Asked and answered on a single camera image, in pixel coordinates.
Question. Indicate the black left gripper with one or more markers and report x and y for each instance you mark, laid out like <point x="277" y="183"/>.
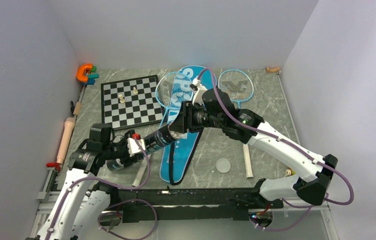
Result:
<point x="126" y="161"/>

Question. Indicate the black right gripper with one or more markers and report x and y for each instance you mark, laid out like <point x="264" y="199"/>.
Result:
<point x="179" y="123"/>

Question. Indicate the black shuttlecock tube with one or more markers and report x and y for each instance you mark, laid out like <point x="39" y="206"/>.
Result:
<point x="158" y="140"/>

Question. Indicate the blue racket bag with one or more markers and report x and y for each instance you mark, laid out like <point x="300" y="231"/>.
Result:
<point x="177" y="156"/>

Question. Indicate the white round tube lid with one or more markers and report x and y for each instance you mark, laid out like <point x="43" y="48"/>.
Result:
<point x="223" y="165"/>

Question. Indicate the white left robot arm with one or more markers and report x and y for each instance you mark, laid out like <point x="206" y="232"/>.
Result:
<point x="84" y="196"/>

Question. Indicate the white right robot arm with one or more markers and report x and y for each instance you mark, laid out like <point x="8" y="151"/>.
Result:
<point x="313" y="172"/>

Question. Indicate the left blue badminton racket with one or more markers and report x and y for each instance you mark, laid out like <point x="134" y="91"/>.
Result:
<point x="172" y="89"/>

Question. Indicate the blue badminton racket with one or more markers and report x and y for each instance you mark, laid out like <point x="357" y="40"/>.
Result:
<point x="237" y="84"/>
<point x="172" y="89"/>

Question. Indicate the right blue badminton racket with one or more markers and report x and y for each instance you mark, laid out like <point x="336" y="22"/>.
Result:
<point x="237" y="84"/>

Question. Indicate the black white chessboard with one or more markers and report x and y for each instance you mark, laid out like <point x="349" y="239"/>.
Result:
<point x="138" y="110"/>

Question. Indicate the cream chess piece front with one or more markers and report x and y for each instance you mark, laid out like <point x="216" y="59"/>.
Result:
<point x="121" y="98"/>

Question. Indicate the beige wooden roller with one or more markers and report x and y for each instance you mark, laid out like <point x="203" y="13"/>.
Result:
<point x="69" y="125"/>

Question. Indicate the red clamp piece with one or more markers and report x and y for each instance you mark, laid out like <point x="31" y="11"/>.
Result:
<point x="57" y="166"/>

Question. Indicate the teal toy blocks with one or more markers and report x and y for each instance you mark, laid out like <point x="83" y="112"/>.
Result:
<point x="92" y="75"/>

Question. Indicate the orange horseshoe magnet toy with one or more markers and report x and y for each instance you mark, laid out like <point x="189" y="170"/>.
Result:
<point x="83" y="72"/>

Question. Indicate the small wooden arch block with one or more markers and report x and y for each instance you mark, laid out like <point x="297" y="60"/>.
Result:
<point x="275" y="69"/>

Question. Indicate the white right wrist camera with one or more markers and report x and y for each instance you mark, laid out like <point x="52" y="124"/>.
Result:
<point x="198" y="90"/>

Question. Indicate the small tan stick handle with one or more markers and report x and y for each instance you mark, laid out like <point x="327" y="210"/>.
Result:
<point x="75" y="108"/>

